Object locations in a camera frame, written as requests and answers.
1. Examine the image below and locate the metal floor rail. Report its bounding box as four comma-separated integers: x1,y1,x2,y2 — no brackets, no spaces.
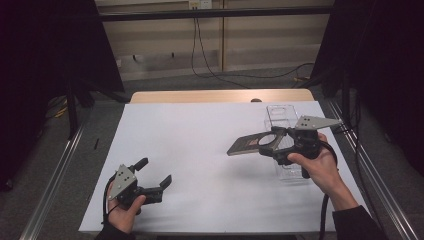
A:
325,99,422,240
19,122,87,240

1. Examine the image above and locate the clear plastic storage box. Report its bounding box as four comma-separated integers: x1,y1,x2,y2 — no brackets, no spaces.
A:
263,104,317,183

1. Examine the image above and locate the long black wall cable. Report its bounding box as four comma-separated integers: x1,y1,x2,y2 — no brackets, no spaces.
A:
190,17,316,80
195,17,251,90

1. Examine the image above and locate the dark patterned phone case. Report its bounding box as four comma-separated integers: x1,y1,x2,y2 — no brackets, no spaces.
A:
226,130,288,157

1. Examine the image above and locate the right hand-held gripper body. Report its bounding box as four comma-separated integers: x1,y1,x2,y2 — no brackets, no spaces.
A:
285,115,344,180

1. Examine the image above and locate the black curtain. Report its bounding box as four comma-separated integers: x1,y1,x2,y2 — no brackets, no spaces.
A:
0,0,126,193
311,0,424,178

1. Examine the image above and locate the white table board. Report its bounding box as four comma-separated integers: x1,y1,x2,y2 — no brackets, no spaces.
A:
78,100,371,235

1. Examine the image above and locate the light wooden table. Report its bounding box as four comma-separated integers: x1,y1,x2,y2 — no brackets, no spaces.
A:
129,88,315,105

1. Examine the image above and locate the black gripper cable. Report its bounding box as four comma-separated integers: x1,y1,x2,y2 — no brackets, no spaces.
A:
317,139,340,240
101,172,120,228

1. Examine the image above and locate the person's left hand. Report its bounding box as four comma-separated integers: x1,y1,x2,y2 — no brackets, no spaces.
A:
105,181,147,235

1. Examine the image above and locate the black horizontal metal bar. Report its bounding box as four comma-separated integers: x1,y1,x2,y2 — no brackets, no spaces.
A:
99,5,335,23

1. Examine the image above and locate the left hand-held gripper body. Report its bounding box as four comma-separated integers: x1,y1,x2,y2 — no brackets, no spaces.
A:
107,163,152,216

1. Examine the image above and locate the white wall outlet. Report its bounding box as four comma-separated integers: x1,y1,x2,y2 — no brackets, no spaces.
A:
188,0,213,11

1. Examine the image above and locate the person's right hand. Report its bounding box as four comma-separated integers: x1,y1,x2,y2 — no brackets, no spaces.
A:
286,132,350,203

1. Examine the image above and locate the black floor cable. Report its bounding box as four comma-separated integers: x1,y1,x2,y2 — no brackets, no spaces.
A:
332,122,364,188

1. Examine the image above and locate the black stand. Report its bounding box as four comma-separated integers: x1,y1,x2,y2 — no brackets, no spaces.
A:
339,74,356,132
64,78,132,141

